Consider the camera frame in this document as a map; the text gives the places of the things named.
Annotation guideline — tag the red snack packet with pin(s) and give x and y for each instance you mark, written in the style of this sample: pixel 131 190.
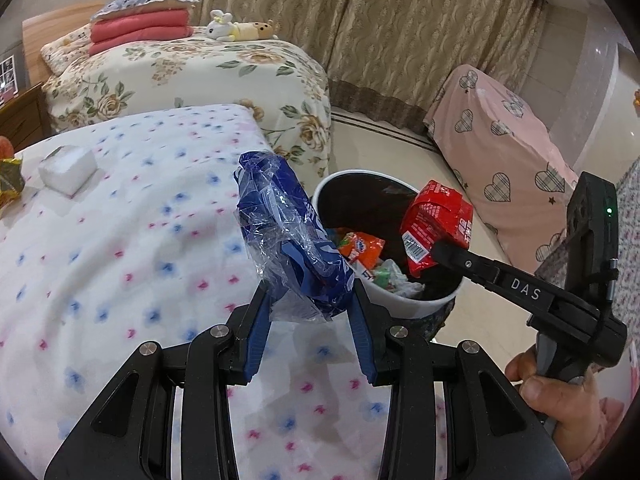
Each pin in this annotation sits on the red snack packet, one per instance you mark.
pixel 435 215

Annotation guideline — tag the orange gold round packet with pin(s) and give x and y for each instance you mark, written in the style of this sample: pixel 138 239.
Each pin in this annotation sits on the orange gold round packet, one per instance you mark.
pixel 7 175

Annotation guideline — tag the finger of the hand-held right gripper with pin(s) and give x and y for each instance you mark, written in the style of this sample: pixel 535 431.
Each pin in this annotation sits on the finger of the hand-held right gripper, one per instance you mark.
pixel 490 272

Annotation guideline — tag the orange plastic bag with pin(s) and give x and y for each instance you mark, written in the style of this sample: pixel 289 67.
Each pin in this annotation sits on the orange plastic bag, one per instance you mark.
pixel 360 247

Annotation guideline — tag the beige patterned curtain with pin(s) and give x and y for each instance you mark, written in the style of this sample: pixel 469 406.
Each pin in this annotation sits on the beige patterned curtain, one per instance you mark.
pixel 350 20

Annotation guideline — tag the wooden headboard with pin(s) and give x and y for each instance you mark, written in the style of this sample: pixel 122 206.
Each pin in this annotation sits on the wooden headboard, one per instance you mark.
pixel 40 40

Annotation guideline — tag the white dotted blanket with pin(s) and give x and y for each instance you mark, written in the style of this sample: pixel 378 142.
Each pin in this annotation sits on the white dotted blanket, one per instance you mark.
pixel 125 260

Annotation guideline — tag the white rabbit plush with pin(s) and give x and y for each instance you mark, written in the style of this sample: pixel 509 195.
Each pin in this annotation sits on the white rabbit plush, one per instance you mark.
pixel 220 27

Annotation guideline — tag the person's right hand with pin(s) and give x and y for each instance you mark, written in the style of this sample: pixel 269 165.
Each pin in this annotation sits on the person's right hand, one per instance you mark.
pixel 560 405

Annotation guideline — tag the blue plastic packet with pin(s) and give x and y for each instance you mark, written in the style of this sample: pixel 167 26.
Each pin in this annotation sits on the blue plastic packet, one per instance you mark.
pixel 290 240

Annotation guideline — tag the crumpled white plastic bag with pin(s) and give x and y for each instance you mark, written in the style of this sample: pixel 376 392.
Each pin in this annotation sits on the crumpled white plastic bag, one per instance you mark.
pixel 400 280

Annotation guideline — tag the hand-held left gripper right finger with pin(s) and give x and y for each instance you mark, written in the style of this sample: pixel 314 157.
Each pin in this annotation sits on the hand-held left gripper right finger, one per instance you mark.
pixel 365 345

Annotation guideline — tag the photo collage frame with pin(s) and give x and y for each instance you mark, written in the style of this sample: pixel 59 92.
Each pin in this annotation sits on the photo collage frame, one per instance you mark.
pixel 7 77

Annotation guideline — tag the green snack packet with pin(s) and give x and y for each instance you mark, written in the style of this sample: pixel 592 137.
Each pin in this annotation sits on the green snack packet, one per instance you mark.
pixel 381 275

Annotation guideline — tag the white tissue box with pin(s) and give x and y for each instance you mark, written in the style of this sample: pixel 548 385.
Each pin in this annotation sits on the white tissue box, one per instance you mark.
pixel 67 170

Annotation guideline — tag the floral bedspread bed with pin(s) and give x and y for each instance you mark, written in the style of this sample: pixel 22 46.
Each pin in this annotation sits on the floral bedspread bed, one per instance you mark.
pixel 200 70

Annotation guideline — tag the pink heart print cover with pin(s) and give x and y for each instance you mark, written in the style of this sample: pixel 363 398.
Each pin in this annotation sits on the pink heart print cover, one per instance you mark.
pixel 490 150

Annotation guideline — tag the wooden nightstand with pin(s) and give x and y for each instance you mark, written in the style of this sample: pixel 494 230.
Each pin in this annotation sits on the wooden nightstand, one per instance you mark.
pixel 25 120

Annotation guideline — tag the folded red blanket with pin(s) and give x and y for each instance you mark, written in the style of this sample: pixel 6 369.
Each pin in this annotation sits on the folded red blanket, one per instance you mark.
pixel 140 30

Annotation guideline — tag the blue patterned pillow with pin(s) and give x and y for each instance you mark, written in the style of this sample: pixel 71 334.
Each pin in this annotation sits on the blue patterned pillow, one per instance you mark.
pixel 145 5

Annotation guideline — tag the yellow brown plush toy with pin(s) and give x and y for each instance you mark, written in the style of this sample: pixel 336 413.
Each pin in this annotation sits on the yellow brown plush toy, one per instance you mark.
pixel 252 31

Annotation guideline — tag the white trash bin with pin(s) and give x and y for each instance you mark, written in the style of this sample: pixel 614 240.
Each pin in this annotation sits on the white trash bin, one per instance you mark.
pixel 400 310

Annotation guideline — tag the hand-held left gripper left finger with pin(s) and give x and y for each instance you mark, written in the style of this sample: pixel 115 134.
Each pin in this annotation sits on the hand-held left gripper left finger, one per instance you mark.
pixel 255 340

